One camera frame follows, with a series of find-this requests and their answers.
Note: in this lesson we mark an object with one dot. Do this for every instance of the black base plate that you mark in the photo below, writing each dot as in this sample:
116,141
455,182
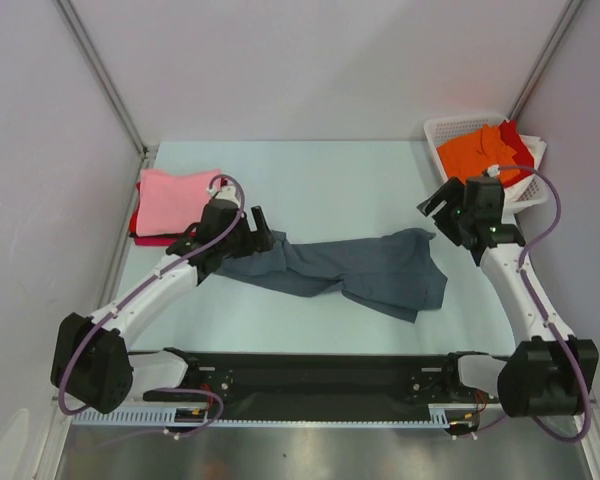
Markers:
349,387

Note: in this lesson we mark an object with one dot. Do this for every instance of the right aluminium frame post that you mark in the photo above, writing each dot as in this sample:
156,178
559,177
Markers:
565,22

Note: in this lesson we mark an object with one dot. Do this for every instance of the magenta folded t shirt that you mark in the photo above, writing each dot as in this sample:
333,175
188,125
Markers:
154,241

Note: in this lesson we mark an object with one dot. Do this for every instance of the white slotted cable duct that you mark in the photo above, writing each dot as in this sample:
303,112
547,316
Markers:
184,418

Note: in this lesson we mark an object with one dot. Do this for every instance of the red folded t shirt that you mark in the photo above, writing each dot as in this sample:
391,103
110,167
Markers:
135,220

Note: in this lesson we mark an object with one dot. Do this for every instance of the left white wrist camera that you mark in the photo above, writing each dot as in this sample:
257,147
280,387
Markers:
223,191

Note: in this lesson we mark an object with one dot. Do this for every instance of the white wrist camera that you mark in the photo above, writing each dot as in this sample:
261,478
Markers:
492,171
223,191

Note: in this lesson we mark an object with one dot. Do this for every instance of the pink folded t shirt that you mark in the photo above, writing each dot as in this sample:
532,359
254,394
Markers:
172,202

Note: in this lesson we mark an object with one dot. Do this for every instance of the orange t shirt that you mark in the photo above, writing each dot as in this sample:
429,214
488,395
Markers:
470,154

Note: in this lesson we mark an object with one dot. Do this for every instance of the left aluminium frame post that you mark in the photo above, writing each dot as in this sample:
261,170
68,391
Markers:
78,31

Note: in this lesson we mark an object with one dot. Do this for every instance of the aluminium frame post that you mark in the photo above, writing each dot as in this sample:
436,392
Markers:
565,22
78,31

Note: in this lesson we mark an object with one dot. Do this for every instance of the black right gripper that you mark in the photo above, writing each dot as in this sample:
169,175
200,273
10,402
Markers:
447,211

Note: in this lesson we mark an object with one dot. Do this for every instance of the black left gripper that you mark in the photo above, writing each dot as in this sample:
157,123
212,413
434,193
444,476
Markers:
257,240

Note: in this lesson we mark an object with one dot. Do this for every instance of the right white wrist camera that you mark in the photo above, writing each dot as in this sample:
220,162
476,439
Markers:
492,171

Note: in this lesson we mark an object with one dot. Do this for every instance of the grey blue t shirt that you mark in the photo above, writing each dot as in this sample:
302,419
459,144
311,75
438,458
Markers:
393,274

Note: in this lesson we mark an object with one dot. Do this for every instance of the red t shirt in basket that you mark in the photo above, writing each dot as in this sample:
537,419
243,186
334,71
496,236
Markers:
516,152

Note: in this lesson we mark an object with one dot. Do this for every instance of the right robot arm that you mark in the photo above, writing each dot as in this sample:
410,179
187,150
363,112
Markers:
551,371

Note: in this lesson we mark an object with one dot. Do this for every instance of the white plastic basket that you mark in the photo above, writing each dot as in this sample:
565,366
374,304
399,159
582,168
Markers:
522,188

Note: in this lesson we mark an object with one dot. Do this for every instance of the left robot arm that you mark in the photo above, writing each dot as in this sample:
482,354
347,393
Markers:
92,362

